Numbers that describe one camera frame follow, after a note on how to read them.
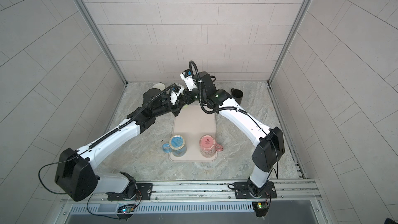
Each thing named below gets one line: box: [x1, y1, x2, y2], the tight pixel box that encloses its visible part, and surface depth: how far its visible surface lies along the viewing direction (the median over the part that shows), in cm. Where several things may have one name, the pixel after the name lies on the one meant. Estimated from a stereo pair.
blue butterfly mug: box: [162, 134, 188, 158], surface depth 78 cm
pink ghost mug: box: [199, 134, 224, 159], surface depth 77 cm
